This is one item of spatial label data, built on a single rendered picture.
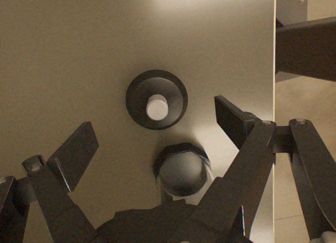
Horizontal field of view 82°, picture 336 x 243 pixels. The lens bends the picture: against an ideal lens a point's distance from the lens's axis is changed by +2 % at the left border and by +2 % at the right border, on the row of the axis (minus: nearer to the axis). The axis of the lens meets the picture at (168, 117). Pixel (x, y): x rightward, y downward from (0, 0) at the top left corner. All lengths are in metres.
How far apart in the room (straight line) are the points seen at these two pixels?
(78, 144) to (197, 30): 0.22
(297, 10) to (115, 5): 1.28
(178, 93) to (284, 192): 1.79
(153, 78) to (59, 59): 0.14
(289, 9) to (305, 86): 0.51
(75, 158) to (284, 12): 1.38
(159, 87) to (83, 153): 0.13
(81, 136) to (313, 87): 1.57
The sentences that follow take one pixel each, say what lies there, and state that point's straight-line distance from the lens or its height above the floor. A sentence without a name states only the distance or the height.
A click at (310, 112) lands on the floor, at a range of 1.71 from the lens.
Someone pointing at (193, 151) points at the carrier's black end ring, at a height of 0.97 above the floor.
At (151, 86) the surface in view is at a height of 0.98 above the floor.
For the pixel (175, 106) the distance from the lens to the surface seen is 0.27.
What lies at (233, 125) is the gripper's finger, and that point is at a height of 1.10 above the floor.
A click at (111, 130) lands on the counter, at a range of 0.33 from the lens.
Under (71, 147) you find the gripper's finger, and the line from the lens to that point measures 0.17.
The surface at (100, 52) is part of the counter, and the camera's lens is 0.31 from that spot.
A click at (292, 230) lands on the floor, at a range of 2.36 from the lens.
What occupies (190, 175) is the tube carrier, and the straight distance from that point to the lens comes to 0.26.
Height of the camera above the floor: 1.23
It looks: 70 degrees down
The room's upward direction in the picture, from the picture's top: 170 degrees clockwise
